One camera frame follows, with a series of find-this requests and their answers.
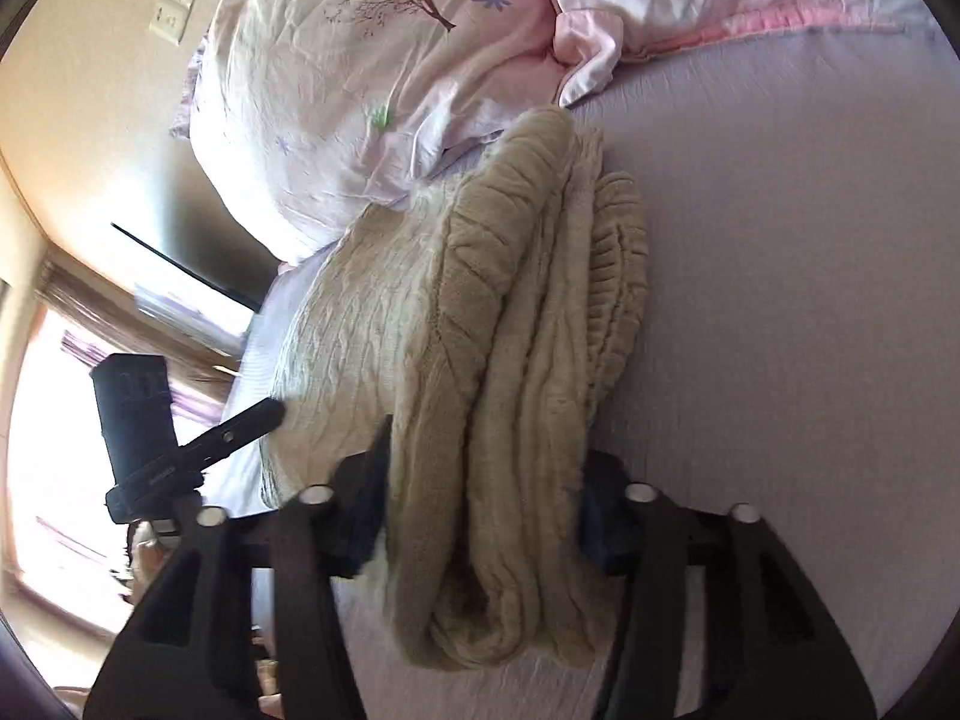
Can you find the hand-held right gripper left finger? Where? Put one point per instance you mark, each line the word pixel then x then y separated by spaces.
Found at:
pixel 364 517

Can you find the brown window curtain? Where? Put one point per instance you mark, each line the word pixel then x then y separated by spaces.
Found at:
pixel 135 330

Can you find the person's left hand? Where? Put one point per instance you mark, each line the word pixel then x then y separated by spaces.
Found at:
pixel 154 555

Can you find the bed with lavender sheet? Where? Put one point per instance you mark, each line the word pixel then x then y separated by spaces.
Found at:
pixel 780 277

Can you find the lavender patterned pillow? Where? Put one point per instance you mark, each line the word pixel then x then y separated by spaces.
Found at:
pixel 191 90

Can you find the white pink floral quilt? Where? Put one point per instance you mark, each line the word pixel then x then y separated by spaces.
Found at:
pixel 420 52

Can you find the dark flat screen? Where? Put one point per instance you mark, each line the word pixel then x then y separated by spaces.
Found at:
pixel 187 259

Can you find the white wall outlet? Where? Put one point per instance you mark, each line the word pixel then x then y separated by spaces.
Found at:
pixel 169 21

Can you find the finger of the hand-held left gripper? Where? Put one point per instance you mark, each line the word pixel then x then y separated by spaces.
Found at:
pixel 232 435

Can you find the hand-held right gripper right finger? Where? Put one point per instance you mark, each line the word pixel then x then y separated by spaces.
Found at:
pixel 596 521

